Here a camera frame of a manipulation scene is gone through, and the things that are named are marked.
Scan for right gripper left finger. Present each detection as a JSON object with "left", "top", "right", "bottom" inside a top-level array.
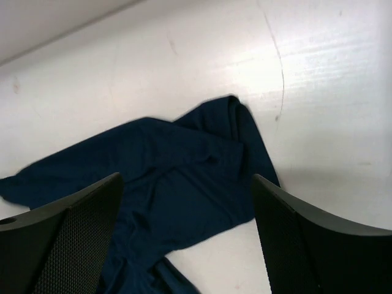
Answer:
[{"left": 1, "top": 173, "right": 124, "bottom": 293}]

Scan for navy blue shorts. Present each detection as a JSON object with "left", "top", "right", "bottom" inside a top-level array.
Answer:
[{"left": 1, "top": 96, "right": 279, "bottom": 293}]

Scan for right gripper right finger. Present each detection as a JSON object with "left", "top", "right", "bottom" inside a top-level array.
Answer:
[{"left": 251, "top": 175, "right": 391, "bottom": 293}]

